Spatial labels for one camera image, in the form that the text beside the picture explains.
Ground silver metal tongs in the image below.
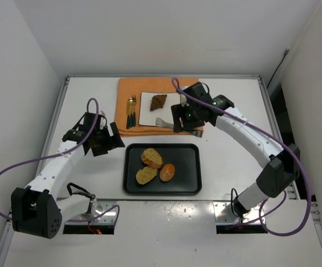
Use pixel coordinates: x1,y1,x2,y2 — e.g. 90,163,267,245
155,117,203,138

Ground toasted bread slice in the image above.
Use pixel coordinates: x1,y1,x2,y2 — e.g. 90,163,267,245
141,148,164,169
136,166,158,185

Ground brown chocolate croissant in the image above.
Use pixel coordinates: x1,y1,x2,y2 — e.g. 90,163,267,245
150,94,167,112

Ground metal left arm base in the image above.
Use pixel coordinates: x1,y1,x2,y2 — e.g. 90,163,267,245
66,201,120,226

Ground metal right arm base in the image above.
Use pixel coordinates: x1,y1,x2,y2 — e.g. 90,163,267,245
213,201,260,226

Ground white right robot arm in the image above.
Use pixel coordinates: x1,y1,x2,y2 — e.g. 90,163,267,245
171,82,300,218

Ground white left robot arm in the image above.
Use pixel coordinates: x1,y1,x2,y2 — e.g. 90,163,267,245
11,112,125,239

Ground white square plate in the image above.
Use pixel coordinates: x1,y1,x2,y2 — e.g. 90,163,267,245
138,92,180,126

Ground black plastic tray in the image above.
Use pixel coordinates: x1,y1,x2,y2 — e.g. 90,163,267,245
122,143,202,196

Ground orange cloth placemat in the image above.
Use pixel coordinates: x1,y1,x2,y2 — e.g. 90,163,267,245
113,77,206,137

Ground orange round bun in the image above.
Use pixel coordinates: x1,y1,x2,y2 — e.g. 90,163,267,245
160,164,175,182

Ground gold spoon green handle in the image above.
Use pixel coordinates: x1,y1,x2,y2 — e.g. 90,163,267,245
131,95,137,127

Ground black wall cable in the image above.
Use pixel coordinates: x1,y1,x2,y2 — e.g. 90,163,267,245
266,47,290,87

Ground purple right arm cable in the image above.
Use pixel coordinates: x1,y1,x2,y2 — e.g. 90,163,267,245
171,77,313,238

